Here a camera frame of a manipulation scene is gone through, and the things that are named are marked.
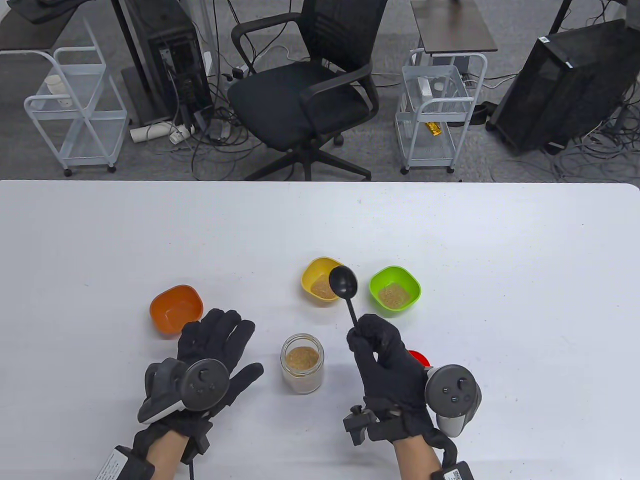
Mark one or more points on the person's right forearm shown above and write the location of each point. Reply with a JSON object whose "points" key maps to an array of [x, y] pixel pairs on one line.
{"points": [[415, 460]]}

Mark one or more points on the black power adapter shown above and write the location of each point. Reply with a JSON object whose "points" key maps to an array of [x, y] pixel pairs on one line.
{"points": [[237, 73]]}

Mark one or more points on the black bag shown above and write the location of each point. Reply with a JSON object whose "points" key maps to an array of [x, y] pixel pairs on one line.
{"points": [[45, 9]]}

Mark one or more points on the yellow snack packet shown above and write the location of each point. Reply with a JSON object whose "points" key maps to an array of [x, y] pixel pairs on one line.
{"points": [[434, 129]]}

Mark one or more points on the grey motion controller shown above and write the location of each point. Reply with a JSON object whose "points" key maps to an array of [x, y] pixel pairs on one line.
{"points": [[202, 382], [452, 390]]}

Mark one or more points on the grey desk leg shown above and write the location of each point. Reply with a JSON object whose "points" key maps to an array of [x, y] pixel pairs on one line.
{"points": [[132, 50]]}

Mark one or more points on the orange plastic dish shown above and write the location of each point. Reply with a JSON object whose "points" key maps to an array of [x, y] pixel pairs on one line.
{"points": [[175, 302]]}

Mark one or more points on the white plug adapter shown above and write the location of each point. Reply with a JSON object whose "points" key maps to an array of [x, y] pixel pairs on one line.
{"points": [[176, 136]]}

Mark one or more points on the white tube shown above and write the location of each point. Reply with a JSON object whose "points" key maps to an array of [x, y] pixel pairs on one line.
{"points": [[150, 131]]}

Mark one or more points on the black office chair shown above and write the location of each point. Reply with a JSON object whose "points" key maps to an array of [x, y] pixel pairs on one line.
{"points": [[295, 105]]}

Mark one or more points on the black wrist sensor box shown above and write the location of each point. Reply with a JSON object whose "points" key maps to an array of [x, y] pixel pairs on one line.
{"points": [[122, 465], [455, 472]]}

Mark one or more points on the person's right hand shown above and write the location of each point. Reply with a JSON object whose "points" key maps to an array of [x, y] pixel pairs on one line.
{"points": [[390, 370]]}

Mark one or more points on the black spoon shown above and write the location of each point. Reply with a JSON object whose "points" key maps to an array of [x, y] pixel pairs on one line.
{"points": [[343, 282]]}

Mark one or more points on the green plastic dish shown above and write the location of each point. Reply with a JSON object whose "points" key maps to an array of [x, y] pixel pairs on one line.
{"points": [[395, 275]]}

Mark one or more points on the clear glass jar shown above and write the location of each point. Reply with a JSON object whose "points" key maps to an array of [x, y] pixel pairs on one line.
{"points": [[302, 382]]}

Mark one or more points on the yellow plastic dish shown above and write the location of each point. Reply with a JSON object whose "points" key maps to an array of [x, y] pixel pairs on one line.
{"points": [[315, 270]]}

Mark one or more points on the dark desk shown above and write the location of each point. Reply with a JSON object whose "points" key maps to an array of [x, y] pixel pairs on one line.
{"points": [[30, 35]]}

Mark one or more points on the person's left hand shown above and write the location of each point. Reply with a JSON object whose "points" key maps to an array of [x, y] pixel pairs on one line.
{"points": [[215, 335]]}

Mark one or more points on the red jar lid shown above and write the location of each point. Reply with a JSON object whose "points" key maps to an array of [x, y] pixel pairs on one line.
{"points": [[419, 357]]}

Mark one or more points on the white paper cup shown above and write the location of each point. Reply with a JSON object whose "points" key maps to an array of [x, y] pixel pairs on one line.
{"points": [[55, 85]]}

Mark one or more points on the black computer tower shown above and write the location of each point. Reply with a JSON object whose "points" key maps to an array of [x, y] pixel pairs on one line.
{"points": [[560, 85], [170, 50]]}

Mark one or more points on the small brown table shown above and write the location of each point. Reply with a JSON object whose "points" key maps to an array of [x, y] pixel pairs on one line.
{"points": [[450, 30]]}

